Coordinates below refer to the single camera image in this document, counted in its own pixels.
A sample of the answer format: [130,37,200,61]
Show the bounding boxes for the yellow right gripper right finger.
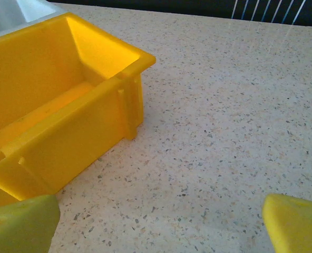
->
[261,193,312,253]

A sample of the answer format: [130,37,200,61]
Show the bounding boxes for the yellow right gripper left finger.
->
[0,194,61,253]

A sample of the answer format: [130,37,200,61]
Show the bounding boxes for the yellow plastic bin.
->
[0,12,157,209]

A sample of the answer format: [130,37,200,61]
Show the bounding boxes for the white plastic bin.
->
[0,0,67,40]

